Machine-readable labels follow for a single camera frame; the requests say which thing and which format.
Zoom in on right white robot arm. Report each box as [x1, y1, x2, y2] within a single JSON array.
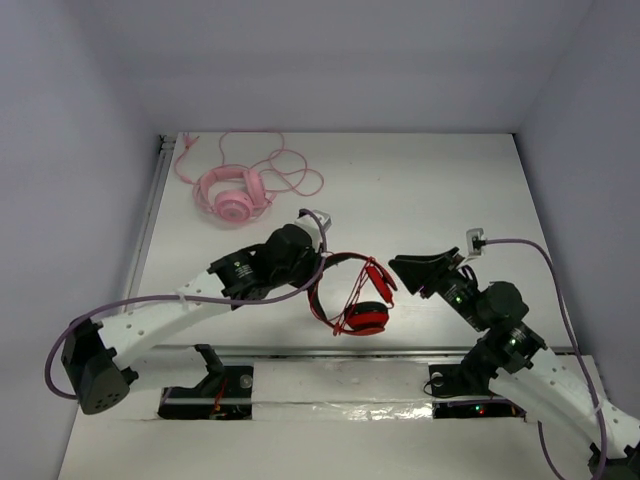
[[389, 248, 639, 479]]

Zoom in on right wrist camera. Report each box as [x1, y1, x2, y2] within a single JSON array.
[[464, 227, 486, 263]]

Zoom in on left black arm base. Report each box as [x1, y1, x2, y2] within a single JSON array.
[[157, 344, 254, 421]]

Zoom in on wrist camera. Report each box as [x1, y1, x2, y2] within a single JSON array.
[[464, 227, 486, 263], [294, 210, 332, 250]]

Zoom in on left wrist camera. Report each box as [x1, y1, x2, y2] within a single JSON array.
[[294, 210, 332, 250]]

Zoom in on red black headphones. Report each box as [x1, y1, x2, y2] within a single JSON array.
[[307, 252, 398, 337]]

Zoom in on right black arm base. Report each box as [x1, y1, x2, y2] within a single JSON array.
[[423, 348, 526, 419]]

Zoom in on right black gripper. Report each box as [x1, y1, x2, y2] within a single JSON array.
[[388, 246, 487, 331]]

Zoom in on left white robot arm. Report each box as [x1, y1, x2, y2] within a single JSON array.
[[61, 216, 327, 415]]

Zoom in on pink headphones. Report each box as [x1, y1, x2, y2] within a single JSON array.
[[192, 166, 276, 224]]

